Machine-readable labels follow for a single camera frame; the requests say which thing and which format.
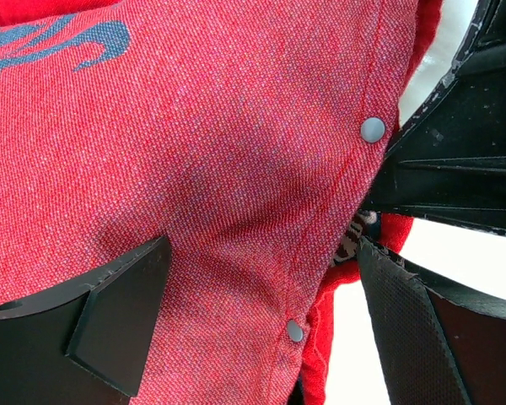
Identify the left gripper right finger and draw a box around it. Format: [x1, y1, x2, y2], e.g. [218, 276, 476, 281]
[358, 238, 506, 405]

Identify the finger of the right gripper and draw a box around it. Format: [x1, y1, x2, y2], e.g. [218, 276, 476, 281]
[363, 0, 506, 236]

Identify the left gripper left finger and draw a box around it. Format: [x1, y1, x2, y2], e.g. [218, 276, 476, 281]
[0, 237, 171, 404]

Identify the red pillowcase with grey print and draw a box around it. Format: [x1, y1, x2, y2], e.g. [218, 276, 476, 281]
[0, 1, 441, 404]

